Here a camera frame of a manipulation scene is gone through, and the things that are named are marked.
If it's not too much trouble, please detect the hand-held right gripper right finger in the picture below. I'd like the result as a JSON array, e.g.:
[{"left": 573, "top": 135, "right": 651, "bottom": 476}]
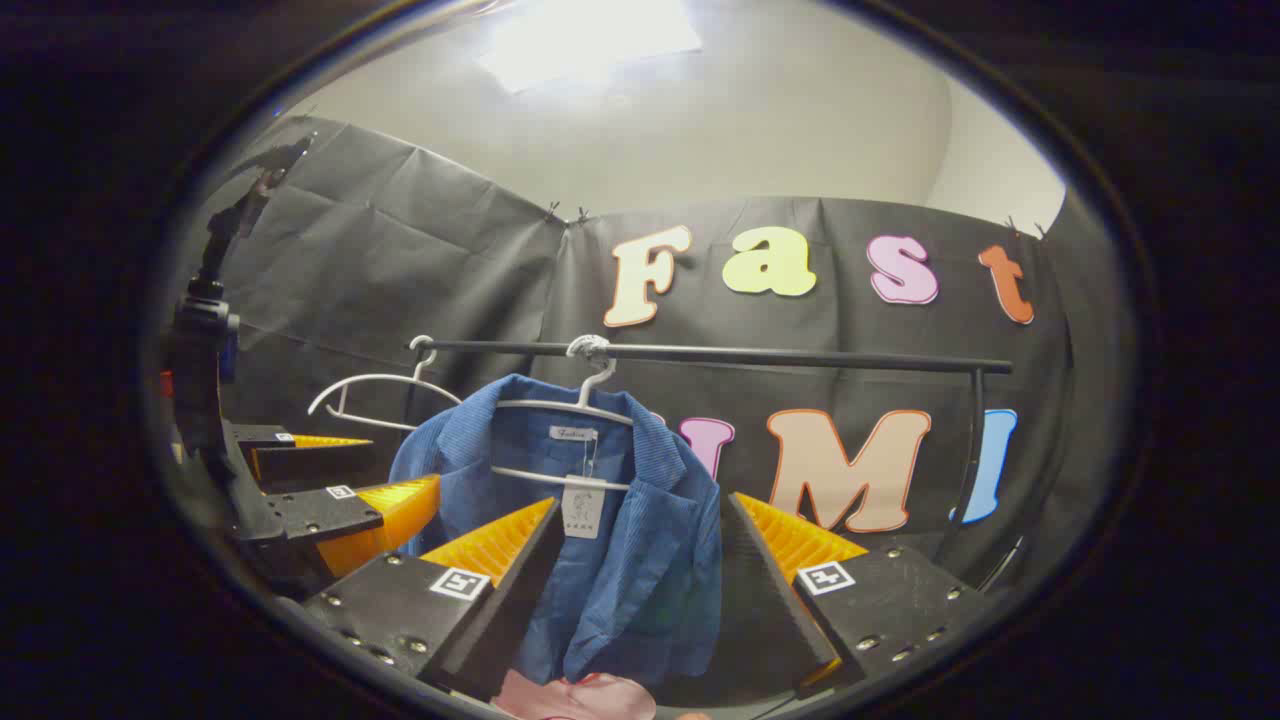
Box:
[{"left": 718, "top": 490, "right": 993, "bottom": 701}]

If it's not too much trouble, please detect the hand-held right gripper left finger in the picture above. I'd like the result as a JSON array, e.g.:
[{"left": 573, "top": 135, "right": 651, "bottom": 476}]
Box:
[{"left": 300, "top": 497, "right": 566, "bottom": 703}]

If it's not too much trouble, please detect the pink laundry hamper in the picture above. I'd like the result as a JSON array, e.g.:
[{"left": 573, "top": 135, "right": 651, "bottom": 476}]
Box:
[{"left": 490, "top": 670, "right": 661, "bottom": 720}]

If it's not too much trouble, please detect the blue corduroy shirt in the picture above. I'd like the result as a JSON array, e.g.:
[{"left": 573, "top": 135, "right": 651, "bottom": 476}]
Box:
[{"left": 388, "top": 373, "right": 723, "bottom": 691}]

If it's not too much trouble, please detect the white hanger with knotted hook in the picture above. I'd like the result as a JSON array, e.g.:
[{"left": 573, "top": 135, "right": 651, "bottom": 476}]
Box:
[{"left": 490, "top": 335, "right": 636, "bottom": 492}]

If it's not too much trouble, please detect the white plastic hanger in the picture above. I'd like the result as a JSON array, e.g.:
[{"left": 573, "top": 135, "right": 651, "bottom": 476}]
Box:
[{"left": 308, "top": 335, "right": 463, "bottom": 433}]

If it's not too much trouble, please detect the black clothes rack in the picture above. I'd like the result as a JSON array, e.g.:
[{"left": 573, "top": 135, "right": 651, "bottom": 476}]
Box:
[{"left": 405, "top": 338, "right": 1016, "bottom": 566}]

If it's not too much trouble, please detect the black backdrop cloth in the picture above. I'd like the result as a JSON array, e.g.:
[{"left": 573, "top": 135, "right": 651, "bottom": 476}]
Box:
[{"left": 175, "top": 115, "right": 1091, "bottom": 601}]

